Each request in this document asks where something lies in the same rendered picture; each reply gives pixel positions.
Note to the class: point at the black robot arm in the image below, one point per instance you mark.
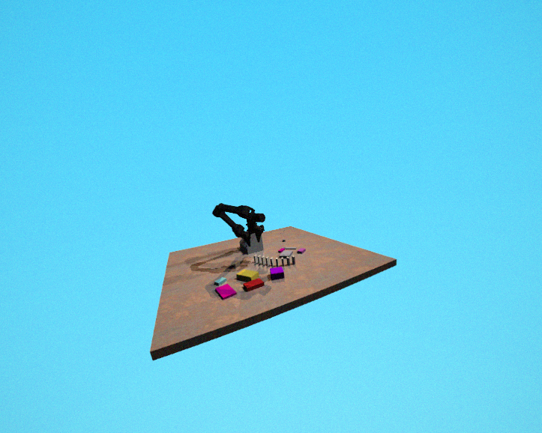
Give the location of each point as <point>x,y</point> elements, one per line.
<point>244,212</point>

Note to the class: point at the purple block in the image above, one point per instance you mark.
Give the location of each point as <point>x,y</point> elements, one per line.
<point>277,273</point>

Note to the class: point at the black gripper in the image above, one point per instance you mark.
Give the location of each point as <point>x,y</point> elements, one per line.
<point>246,235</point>

